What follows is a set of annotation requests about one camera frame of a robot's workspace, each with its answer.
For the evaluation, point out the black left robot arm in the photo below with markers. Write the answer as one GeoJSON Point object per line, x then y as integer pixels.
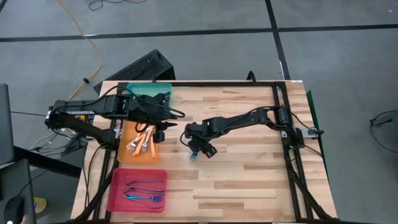
{"type": "Point", "coordinates": [93, 107]}

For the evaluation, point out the black clamp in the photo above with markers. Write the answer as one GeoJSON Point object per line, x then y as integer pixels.
{"type": "Point", "coordinates": [251, 76]}

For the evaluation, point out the black floor beam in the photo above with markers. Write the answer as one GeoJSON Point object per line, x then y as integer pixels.
{"type": "Point", "coordinates": [46, 161]}

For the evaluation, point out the iridescent purple fork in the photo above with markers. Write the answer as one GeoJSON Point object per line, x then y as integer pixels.
{"type": "Point", "coordinates": [157, 191]}

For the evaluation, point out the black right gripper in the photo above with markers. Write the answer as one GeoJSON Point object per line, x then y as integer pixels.
{"type": "Point", "coordinates": [200, 132]}

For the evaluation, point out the red plastic bin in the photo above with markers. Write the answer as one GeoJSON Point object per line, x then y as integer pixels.
{"type": "Point", "coordinates": [140, 207]}

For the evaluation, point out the orange plastic bin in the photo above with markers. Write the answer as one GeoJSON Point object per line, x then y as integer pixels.
{"type": "Point", "coordinates": [136, 159]}

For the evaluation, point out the teal plastic bin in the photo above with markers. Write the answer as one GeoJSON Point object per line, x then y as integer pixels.
{"type": "Point", "coordinates": [146, 88]}

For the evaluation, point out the black computer mouse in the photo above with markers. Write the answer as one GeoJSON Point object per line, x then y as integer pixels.
{"type": "Point", "coordinates": [14, 211]}

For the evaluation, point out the grey monitor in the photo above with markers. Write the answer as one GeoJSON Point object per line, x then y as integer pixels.
{"type": "Point", "coordinates": [6, 124]}

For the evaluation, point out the green board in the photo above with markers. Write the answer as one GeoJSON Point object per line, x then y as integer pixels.
{"type": "Point", "coordinates": [312, 102]}

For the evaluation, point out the yellow plug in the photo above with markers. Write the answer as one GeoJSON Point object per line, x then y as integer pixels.
{"type": "Point", "coordinates": [81, 118]}

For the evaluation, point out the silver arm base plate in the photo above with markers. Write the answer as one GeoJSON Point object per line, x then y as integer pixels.
{"type": "Point", "coordinates": [311, 132]}

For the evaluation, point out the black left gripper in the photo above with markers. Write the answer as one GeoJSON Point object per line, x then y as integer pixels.
{"type": "Point", "coordinates": [146, 109]}

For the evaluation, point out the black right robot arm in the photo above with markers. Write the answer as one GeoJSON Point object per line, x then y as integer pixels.
{"type": "Point", "coordinates": [248, 116]}

